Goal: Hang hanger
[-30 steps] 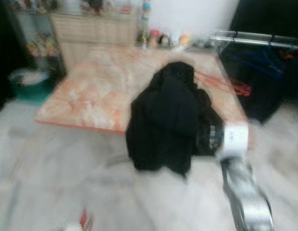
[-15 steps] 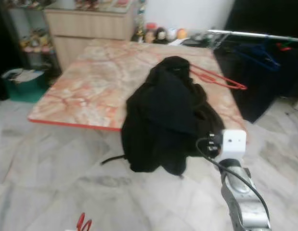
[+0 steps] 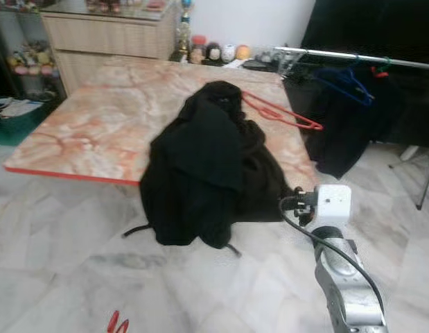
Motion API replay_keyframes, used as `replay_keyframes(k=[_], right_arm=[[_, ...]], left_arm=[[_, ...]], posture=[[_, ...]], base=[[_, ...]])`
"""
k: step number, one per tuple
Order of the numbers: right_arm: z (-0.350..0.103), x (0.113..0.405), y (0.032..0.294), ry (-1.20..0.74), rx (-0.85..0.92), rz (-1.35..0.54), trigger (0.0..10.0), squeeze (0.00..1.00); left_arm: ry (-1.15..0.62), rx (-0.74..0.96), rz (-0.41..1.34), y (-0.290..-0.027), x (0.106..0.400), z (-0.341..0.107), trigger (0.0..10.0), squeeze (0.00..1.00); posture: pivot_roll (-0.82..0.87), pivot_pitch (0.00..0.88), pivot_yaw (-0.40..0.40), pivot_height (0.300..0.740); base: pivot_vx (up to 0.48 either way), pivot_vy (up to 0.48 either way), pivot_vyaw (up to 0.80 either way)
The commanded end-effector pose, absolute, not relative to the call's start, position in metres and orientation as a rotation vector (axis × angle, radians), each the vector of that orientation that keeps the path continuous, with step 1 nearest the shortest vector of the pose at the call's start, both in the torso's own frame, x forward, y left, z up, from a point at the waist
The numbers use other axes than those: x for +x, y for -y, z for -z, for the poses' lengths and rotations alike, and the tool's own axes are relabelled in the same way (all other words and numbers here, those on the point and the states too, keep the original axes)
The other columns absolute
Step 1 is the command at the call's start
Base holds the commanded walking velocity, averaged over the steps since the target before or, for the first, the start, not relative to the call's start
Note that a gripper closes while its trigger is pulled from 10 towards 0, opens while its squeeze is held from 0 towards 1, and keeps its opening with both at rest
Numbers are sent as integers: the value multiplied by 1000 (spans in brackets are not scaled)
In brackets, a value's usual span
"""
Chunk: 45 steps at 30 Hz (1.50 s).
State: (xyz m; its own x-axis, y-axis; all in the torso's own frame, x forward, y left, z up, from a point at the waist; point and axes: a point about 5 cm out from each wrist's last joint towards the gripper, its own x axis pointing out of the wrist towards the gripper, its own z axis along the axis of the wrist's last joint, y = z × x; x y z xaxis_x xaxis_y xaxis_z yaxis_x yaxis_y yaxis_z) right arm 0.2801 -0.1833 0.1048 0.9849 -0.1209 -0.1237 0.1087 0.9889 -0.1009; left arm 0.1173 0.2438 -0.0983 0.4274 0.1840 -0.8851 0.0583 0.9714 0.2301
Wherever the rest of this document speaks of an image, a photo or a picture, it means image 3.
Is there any black flat screen television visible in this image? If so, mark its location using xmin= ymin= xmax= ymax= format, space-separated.
xmin=299 ymin=0 xmax=429 ymax=63

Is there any dark display shelf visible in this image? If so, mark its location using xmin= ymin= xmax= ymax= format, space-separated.
xmin=0 ymin=0 xmax=66 ymax=101

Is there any marble pattern folding table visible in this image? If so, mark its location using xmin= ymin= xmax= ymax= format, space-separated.
xmin=3 ymin=54 xmax=320 ymax=257

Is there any red lidded jar figurine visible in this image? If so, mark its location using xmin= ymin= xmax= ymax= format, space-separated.
xmin=190 ymin=35 xmax=207 ymax=65

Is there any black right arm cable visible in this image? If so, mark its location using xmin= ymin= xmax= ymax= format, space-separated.
xmin=279 ymin=196 xmax=387 ymax=316

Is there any light wooden cabinet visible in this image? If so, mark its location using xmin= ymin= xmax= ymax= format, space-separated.
xmin=41 ymin=0 xmax=182 ymax=94

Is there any chrome clothes rack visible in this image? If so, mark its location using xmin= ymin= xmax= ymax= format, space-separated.
xmin=273 ymin=46 xmax=429 ymax=211

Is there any black haired doll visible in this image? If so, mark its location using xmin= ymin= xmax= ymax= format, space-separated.
xmin=206 ymin=42 xmax=222 ymax=65

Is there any navy garment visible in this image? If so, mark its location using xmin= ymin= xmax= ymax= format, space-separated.
xmin=304 ymin=66 xmax=402 ymax=180

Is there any green storage bin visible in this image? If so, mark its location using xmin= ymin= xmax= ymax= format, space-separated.
xmin=0 ymin=96 xmax=61 ymax=146

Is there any black jacket with ribbed cuffs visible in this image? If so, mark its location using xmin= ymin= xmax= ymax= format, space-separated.
xmin=139 ymin=80 xmax=296 ymax=249

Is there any black television console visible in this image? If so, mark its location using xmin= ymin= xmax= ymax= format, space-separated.
xmin=280 ymin=59 xmax=429 ymax=148

